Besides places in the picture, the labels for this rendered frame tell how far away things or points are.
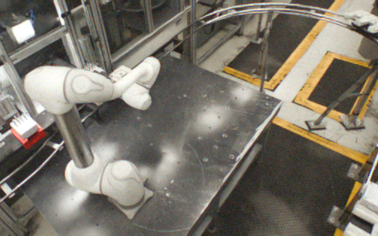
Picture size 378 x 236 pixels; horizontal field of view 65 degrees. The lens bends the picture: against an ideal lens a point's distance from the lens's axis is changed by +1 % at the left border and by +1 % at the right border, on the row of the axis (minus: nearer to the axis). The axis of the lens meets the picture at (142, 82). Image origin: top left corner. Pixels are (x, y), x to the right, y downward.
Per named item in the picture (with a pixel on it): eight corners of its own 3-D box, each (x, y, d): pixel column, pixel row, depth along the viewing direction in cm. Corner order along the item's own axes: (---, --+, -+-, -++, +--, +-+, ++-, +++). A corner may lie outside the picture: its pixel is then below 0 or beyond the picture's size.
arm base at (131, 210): (159, 189, 156) (158, 183, 152) (131, 221, 144) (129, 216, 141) (134, 170, 166) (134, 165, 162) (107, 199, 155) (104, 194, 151)
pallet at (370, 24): (341, 24, 230) (345, 13, 224) (356, 19, 232) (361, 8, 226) (382, 47, 203) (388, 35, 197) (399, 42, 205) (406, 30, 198)
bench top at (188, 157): (128, 318, 119) (127, 316, 116) (8, 175, 179) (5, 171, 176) (282, 104, 195) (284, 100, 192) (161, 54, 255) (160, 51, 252)
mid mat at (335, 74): (357, 128, 247) (358, 128, 247) (290, 102, 279) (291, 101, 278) (385, 67, 298) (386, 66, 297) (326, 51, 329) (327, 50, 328)
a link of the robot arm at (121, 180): (140, 209, 143) (133, 187, 128) (105, 202, 148) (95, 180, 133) (147, 180, 154) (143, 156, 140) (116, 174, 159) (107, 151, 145)
